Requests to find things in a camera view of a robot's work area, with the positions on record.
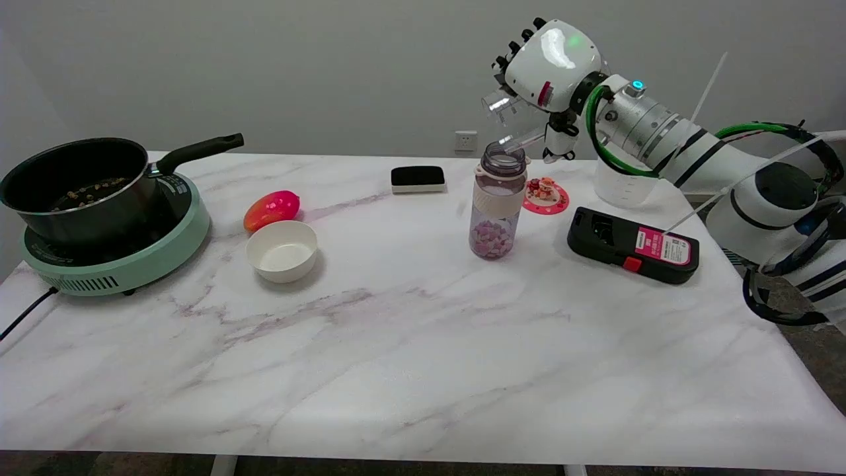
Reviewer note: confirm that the floor vent grille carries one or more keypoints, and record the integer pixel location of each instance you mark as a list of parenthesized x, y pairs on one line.
[(733, 256)]

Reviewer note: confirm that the black box with pink label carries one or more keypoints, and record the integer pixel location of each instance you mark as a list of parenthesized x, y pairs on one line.
[(615, 241)]

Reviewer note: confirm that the white round bowl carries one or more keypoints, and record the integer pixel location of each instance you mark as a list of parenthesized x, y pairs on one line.
[(282, 251)]

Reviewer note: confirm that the short white zip tie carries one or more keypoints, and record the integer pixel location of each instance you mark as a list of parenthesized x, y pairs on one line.
[(707, 86)]

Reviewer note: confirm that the clear bottle with candy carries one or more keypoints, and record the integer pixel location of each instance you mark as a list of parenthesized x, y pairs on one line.
[(497, 205)]

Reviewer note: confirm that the mint green induction cooker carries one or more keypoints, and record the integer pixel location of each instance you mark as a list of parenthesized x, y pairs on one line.
[(132, 264)]

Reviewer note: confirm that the black and white eraser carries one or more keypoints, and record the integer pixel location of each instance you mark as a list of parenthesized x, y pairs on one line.
[(418, 177)]

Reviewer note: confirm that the small toy figurine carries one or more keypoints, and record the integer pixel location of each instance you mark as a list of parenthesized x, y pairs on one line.
[(543, 188)]

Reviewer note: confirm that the red orange toy mango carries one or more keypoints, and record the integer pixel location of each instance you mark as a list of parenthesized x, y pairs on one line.
[(271, 208)]

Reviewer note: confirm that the pink round coaster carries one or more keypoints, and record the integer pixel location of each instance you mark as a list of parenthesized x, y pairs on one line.
[(552, 203)]

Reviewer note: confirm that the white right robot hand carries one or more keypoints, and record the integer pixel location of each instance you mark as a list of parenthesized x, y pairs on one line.
[(552, 63)]

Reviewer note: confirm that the small clear measuring cup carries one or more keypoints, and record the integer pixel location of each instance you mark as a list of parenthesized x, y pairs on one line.
[(505, 106)]

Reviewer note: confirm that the white wall socket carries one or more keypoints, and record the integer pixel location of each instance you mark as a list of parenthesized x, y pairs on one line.
[(465, 140)]

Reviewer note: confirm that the long white zip tie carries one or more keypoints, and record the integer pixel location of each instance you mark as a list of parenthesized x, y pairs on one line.
[(740, 186)]

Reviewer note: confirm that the white rod at wall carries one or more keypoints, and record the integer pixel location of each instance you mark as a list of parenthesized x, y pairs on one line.
[(834, 135)]

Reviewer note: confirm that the white table leg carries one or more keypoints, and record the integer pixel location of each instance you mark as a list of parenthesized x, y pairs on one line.
[(575, 470), (223, 465)]

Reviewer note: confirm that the large translucent measuring jug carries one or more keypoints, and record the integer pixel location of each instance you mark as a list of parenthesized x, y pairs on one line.
[(621, 192)]

